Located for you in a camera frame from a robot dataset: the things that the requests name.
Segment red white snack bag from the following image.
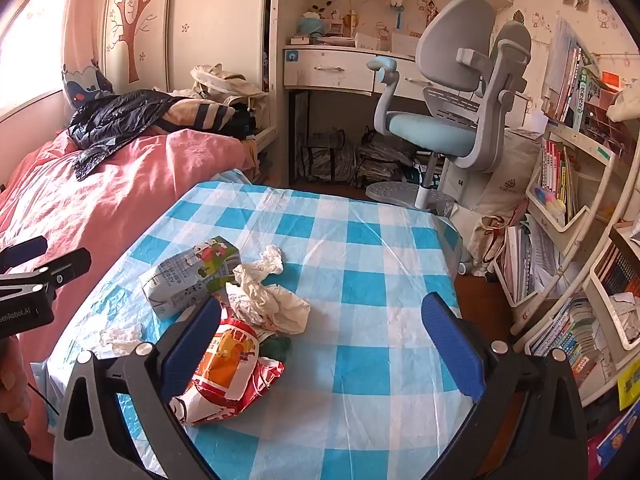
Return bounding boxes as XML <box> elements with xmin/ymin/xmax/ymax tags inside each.
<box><xmin>170</xmin><ymin>317</ymin><xmax>286</xmax><ymax>427</ymax></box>

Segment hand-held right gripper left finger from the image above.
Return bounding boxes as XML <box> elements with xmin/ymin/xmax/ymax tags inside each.
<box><xmin>52</xmin><ymin>296</ymin><xmax>223</xmax><ymax>480</ymax></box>

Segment yellow packet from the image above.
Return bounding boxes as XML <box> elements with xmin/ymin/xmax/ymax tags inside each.
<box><xmin>617</xmin><ymin>360</ymin><xmax>640</xmax><ymax>411</ymax></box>

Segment window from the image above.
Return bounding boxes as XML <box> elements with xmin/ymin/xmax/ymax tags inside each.
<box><xmin>0</xmin><ymin>0</ymin><xmax>68</xmax><ymax>113</ymax></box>

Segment small dark green object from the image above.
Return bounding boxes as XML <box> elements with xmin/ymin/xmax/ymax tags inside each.
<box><xmin>257</xmin><ymin>335</ymin><xmax>293</xmax><ymax>365</ymax></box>

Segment small white tissue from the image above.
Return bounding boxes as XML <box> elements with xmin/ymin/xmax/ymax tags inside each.
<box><xmin>100</xmin><ymin>326</ymin><xmax>143</xmax><ymax>356</ymax></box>

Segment blue checkered plastic tablecloth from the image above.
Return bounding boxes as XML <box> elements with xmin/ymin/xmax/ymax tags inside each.
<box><xmin>47</xmin><ymin>180</ymin><xmax>476</xmax><ymax>480</ymax></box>

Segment cream cloth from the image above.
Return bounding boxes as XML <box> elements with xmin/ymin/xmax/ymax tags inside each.
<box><xmin>607</xmin><ymin>87</ymin><xmax>640</xmax><ymax>122</ymax></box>

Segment row of colourful paperback books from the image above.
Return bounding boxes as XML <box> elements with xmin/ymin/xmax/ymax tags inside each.
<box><xmin>527</xmin><ymin>296</ymin><xmax>608</xmax><ymax>376</ymax></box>

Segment white book rack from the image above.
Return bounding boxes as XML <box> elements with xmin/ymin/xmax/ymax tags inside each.
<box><xmin>495</xmin><ymin>75</ymin><xmax>640</xmax><ymax>408</ymax></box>

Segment green blue hanging toy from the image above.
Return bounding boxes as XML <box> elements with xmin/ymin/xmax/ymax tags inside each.
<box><xmin>387</xmin><ymin>0</ymin><xmax>408</xmax><ymax>31</ymax></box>

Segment stack of loose papers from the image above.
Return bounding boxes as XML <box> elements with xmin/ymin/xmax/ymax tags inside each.
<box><xmin>502</xmin><ymin>212</ymin><xmax>563</xmax><ymax>306</ymax></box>

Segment tall upright picture books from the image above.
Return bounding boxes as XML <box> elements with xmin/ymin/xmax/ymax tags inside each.
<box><xmin>542</xmin><ymin>17</ymin><xmax>603</xmax><ymax>133</ymax></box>

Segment white drawer with blue sticker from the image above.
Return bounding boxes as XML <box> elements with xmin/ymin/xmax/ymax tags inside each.
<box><xmin>283</xmin><ymin>48</ymin><xmax>377</xmax><ymax>92</ymax></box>

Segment pink curtain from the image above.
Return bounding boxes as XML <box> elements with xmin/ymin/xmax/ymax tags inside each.
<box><xmin>61</xmin><ymin>0</ymin><xmax>117</xmax><ymax>108</ymax></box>

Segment white bag with red handles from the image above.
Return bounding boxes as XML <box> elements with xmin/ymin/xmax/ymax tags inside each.
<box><xmin>462</xmin><ymin>212</ymin><xmax>511</xmax><ymax>276</ymax></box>

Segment wardrobe with tree decal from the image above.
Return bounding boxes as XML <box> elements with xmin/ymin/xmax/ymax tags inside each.
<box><xmin>102</xmin><ymin>0</ymin><xmax>273</xmax><ymax>96</ymax></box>

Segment grey green milk carton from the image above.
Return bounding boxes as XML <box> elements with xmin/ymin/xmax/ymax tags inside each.
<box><xmin>139</xmin><ymin>236</ymin><xmax>242</xmax><ymax>322</ymax></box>

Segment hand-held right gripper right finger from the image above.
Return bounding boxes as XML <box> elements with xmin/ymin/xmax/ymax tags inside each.
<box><xmin>421</xmin><ymin>291</ymin><xmax>588</xmax><ymax>480</ymax></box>

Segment beige canvas bag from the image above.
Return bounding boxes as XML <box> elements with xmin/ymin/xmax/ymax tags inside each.
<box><xmin>190</xmin><ymin>63</ymin><xmax>269</xmax><ymax>111</ymax></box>

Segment pink blanket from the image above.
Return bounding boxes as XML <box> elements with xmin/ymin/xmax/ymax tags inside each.
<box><xmin>0</xmin><ymin>127</ymin><xmax>261</xmax><ymax>463</ymax></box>

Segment white tote bag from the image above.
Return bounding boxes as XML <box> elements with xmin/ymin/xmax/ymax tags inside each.
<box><xmin>472</xmin><ymin>129</ymin><xmax>543</xmax><ymax>221</ymax></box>

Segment row of dark books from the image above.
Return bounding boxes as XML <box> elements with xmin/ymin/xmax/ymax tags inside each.
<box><xmin>595</xmin><ymin>245</ymin><xmax>640</xmax><ymax>298</ymax></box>

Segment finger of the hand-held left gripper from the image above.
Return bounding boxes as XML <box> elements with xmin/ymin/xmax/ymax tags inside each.
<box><xmin>0</xmin><ymin>236</ymin><xmax>48</xmax><ymax>275</ymax></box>
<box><xmin>0</xmin><ymin>247</ymin><xmax>92</xmax><ymax>294</ymax></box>

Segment person's left hand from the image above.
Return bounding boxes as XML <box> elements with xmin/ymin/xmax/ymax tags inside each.
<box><xmin>0</xmin><ymin>336</ymin><xmax>30</xmax><ymax>406</ymax></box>

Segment black puffer jacket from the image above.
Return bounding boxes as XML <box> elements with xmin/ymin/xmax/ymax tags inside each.
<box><xmin>67</xmin><ymin>89</ymin><xmax>187</xmax><ymax>182</ymax></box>

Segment large white tissue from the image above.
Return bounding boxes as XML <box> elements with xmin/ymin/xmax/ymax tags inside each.
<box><xmin>226</xmin><ymin>280</ymin><xmax>311</xmax><ymax>336</ymax></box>

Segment white desk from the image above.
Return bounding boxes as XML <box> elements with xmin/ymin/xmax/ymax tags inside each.
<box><xmin>269</xmin><ymin>0</ymin><xmax>531</xmax><ymax>188</ymax></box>

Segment beige navy striped pillow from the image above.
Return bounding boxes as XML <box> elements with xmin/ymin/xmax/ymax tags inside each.
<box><xmin>160</xmin><ymin>97</ymin><xmax>236</xmax><ymax>136</ymax></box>

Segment row of thin red books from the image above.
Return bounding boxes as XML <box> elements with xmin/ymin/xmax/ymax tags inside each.
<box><xmin>541</xmin><ymin>137</ymin><xmax>581</xmax><ymax>223</ymax></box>

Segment blue printed bag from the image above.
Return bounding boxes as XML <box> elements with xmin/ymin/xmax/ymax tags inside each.
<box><xmin>595</xmin><ymin>410</ymin><xmax>640</xmax><ymax>466</ymax></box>

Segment clear plastic storage bag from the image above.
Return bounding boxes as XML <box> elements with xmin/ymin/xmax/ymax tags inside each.
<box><xmin>300</xmin><ymin>129</ymin><xmax>347</xmax><ymax>181</ymax></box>

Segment grey blue desk chair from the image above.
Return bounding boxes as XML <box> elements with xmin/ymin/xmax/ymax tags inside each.
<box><xmin>365</xmin><ymin>0</ymin><xmax>532</xmax><ymax>216</ymax></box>

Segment white desk drawer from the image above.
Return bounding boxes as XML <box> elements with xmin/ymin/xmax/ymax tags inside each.
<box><xmin>372</xmin><ymin>67</ymin><xmax>433</xmax><ymax>103</ymax></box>

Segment black cable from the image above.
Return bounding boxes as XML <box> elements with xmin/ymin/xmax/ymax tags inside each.
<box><xmin>27</xmin><ymin>382</ymin><xmax>61</xmax><ymax>417</ymax></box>

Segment crumpled paper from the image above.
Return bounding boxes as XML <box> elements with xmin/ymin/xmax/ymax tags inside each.
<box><xmin>607</xmin><ymin>291</ymin><xmax>640</xmax><ymax>346</ymax></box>

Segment grey plastic storage bag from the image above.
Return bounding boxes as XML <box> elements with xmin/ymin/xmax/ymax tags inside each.
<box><xmin>355</xmin><ymin>130</ymin><xmax>418</xmax><ymax>186</ymax></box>

